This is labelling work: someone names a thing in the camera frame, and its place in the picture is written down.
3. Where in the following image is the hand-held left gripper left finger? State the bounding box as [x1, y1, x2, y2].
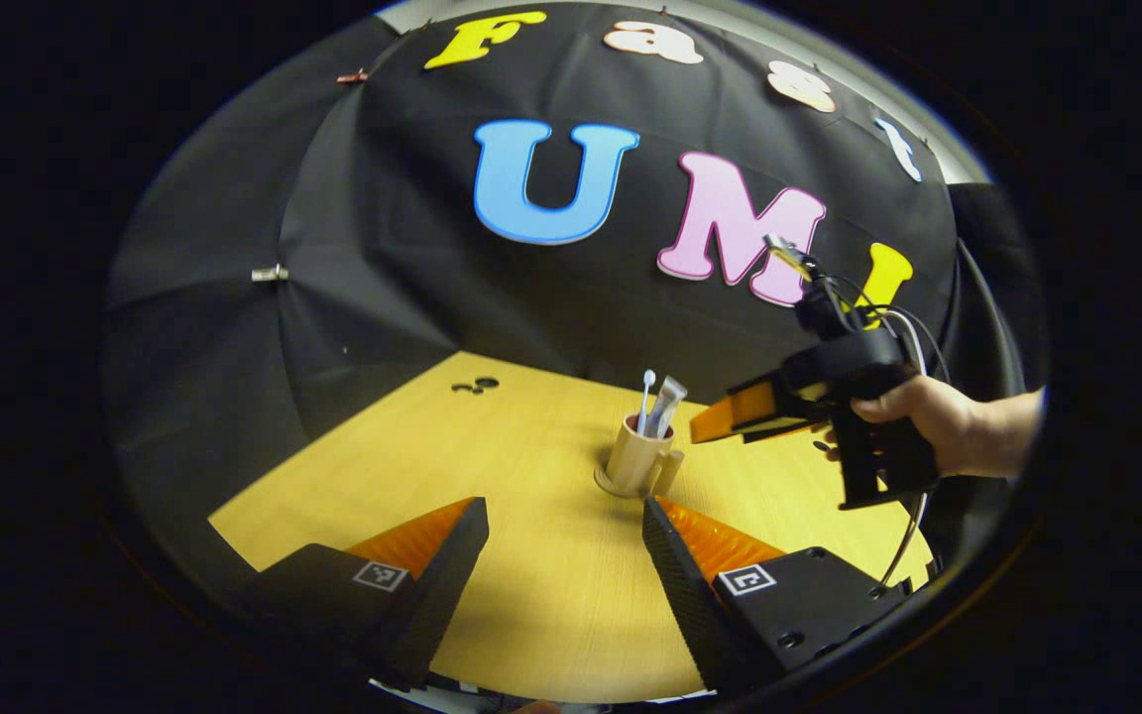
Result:
[227, 496, 491, 690]

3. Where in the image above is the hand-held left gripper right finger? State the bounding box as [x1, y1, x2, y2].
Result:
[641, 496, 917, 695]

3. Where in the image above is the white toothpaste tube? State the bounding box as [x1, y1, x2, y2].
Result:
[648, 376, 689, 440]

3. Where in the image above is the beige cup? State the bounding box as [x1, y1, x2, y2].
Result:
[606, 415, 686, 497]

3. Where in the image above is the round cork coaster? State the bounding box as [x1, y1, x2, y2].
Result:
[594, 462, 663, 500]

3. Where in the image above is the wooden desktop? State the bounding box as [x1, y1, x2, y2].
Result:
[209, 350, 934, 705]

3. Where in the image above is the black backdrop cloth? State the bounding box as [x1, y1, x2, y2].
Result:
[103, 0, 1048, 596]

